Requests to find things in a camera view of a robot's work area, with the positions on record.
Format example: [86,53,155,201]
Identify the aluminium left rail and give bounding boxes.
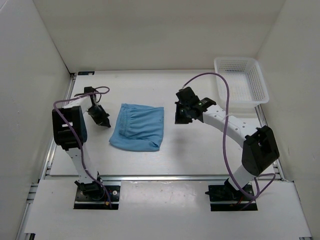
[38,73,77,182]

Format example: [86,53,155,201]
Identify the light blue shorts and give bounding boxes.
[109,103,165,152]

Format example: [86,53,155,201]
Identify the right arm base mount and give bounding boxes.
[205,185,258,212]

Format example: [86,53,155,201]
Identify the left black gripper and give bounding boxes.
[86,104,110,127]

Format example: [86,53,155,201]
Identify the white plastic mesh basket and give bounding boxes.
[214,57,270,109]

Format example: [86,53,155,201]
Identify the blue label sticker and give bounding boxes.
[77,71,95,76]

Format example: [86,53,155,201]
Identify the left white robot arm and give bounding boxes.
[51,86,111,200]

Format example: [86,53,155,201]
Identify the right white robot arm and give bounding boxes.
[175,87,280,200]

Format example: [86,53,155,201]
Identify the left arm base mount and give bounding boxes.
[73,181,121,210]

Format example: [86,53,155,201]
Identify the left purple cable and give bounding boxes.
[53,86,113,210]

